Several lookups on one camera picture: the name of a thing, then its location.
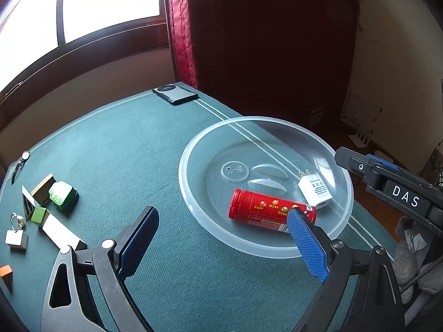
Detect white USB charger plug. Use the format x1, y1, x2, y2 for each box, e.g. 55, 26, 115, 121
298, 170, 333, 209

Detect long natural wooden block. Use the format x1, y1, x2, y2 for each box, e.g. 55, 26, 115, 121
40, 213, 87, 251

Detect red Skittles candy can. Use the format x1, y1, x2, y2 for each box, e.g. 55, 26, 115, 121
228, 189, 317, 233

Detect green tin box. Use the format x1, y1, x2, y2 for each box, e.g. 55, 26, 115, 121
49, 181, 78, 213

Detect green white mahjong tile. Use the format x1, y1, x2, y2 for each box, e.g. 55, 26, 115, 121
31, 206, 49, 226

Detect small tan wooden block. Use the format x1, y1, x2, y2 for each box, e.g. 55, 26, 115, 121
31, 173, 56, 205

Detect long white wooden block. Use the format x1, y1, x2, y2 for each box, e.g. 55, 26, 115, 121
4, 229, 29, 250

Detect metal ring with pearl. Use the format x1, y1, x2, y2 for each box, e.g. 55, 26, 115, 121
10, 212, 27, 232

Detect white striped triangular block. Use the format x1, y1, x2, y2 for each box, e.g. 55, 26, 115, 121
22, 186, 36, 219

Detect orange striped triangular block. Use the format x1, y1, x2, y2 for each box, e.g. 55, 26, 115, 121
0, 264, 14, 292

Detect grey gloved right hand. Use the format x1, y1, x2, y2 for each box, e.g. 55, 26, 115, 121
393, 216, 442, 304

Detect white wifi router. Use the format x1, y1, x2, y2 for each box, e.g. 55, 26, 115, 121
340, 90, 383, 148

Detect clear plastic bowl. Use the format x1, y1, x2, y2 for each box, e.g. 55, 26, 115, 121
179, 117, 354, 259

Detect black smartphone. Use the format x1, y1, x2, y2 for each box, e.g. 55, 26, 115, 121
153, 84, 198, 106

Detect red quilted curtain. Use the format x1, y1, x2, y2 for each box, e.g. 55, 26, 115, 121
166, 0, 197, 88

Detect brown wooden window frame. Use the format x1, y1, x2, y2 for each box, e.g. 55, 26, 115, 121
1, 0, 169, 128

